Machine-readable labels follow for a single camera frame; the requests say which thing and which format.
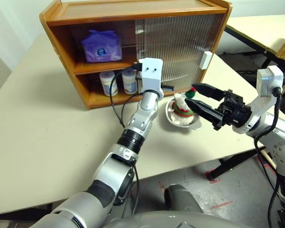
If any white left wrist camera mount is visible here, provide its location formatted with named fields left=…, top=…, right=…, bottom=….
left=136, top=57, right=164, bottom=98

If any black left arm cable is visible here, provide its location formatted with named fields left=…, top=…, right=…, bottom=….
left=109, top=61, right=144, bottom=214

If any metal bowl with handle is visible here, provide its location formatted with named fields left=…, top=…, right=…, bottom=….
left=165, top=96, right=202, bottom=132

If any light wooden stick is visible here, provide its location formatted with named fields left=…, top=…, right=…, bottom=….
left=261, top=152, right=277, bottom=168

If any white door handle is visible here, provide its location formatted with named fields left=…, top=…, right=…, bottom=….
left=199, top=51, right=213, bottom=70

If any grey rounded shape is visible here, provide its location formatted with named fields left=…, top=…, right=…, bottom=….
left=163, top=184, right=204, bottom=213

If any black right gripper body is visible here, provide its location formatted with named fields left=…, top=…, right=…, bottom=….
left=212, top=88, right=252, bottom=131

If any silver robot torso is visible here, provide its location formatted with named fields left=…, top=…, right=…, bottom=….
left=102, top=209, right=217, bottom=228

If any beige side table black frame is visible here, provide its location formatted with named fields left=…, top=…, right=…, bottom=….
left=224, top=16, right=285, bottom=69

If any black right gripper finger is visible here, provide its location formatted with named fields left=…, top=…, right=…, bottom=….
left=185, top=99, right=225, bottom=124
left=191, top=82, right=225, bottom=101

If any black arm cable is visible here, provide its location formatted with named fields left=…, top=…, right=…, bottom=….
left=109, top=61, right=144, bottom=214
left=253, top=85, right=285, bottom=228

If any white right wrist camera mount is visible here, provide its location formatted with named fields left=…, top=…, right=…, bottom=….
left=232, top=65, right=285, bottom=136

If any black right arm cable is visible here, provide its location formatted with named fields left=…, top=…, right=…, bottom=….
left=253, top=85, right=285, bottom=228

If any wooden two-shelf cabinet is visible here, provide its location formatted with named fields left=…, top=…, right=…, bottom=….
left=39, top=0, right=233, bottom=110

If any black table leg frame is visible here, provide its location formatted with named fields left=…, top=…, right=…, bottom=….
left=208, top=152, right=269, bottom=181

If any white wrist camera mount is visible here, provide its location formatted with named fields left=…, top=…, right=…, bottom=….
left=136, top=57, right=164, bottom=98
left=232, top=65, right=285, bottom=136

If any white plush toy red-green sweater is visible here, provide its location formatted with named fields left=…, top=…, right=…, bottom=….
left=169, top=86, right=198, bottom=125

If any white plastic bottle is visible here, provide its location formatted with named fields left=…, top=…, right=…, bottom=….
left=99, top=71, right=119, bottom=97
left=122, top=68, right=140, bottom=95

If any ribbed clear sliding door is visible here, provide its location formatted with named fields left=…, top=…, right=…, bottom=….
left=134, top=14, right=225, bottom=93
left=144, top=14, right=226, bottom=92

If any purple tissue pack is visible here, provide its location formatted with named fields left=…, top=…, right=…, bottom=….
left=81, top=29, right=123, bottom=64

